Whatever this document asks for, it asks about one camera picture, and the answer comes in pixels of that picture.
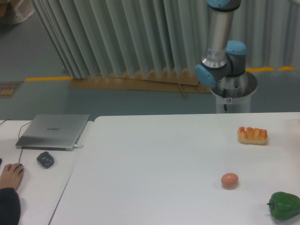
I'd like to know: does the person's bare hand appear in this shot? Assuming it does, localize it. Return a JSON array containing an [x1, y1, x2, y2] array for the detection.
[[0, 163, 24, 191]]

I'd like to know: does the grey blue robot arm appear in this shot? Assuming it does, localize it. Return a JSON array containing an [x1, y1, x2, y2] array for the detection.
[[195, 0, 247, 86]]

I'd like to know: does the pale green curtain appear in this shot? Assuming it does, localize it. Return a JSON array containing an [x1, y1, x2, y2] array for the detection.
[[32, 0, 300, 79]]

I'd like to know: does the brown egg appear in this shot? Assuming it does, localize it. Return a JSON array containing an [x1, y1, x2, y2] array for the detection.
[[221, 173, 239, 189]]

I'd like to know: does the brown cardboard sheet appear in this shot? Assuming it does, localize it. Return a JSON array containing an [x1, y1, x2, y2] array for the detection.
[[69, 68, 210, 98]]

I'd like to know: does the green bell pepper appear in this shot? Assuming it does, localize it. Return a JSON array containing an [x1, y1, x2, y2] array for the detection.
[[267, 192, 300, 221]]

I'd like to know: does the silver laptop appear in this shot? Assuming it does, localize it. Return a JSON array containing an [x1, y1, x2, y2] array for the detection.
[[15, 114, 89, 151]]

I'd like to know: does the black sleeved forearm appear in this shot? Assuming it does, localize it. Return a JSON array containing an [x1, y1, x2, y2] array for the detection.
[[0, 187, 21, 225]]

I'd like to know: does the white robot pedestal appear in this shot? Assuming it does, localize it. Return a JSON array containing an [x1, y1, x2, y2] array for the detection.
[[210, 72, 258, 113]]

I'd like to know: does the orange bread toy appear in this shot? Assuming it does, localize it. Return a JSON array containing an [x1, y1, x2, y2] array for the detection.
[[237, 127, 268, 145]]

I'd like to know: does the black mouse cable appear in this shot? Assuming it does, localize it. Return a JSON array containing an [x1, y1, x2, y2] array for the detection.
[[0, 119, 33, 165]]

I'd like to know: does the black round controller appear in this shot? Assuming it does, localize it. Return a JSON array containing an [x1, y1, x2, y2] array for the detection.
[[37, 151, 55, 169]]

